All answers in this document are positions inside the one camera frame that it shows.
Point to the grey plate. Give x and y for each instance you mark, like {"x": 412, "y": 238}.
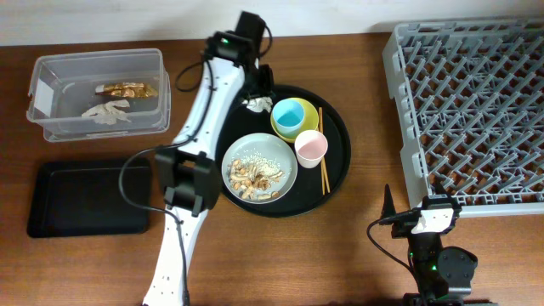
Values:
{"x": 267, "y": 146}

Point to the grey tissue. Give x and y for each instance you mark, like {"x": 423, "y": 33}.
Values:
{"x": 258, "y": 105}

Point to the black rectangular tray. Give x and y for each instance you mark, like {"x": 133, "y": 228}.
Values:
{"x": 78, "y": 198}

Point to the food scraps on plate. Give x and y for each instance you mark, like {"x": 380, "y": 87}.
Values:
{"x": 253, "y": 177}

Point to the gold snack wrapper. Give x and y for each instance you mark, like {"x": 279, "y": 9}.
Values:
{"x": 127, "y": 90}

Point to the pink cup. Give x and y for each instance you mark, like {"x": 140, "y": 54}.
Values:
{"x": 310, "y": 147}

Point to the white label on bin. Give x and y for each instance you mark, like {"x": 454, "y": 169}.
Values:
{"x": 44, "y": 98}

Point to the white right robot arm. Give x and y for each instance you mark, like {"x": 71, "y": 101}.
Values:
{"x": 436, "y": 216}

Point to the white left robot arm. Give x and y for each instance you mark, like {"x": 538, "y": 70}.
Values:
{"x": 188, "y": 174}

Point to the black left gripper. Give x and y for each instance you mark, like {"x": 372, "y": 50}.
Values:
{"x": 268, "y": 84}

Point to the white tissue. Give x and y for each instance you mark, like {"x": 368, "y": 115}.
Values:
{"x": 108, "y": 113}

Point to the light blue cup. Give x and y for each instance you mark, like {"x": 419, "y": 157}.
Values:
{"x": 288, "y": 116}

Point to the grey dishwasher rack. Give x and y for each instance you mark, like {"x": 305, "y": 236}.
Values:
{"x": 470, "y": 100}

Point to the clear plastic bin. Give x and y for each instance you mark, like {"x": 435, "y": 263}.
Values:
{"x": 74, "y": 77}

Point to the yellow bowl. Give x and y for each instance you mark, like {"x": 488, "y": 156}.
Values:
{"x": 310, "y": 122}

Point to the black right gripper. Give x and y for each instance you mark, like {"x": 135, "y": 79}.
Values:
{"x": 405, "y": 227}

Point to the black round tray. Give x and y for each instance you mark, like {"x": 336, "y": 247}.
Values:
{"x": 306, "y": 193}

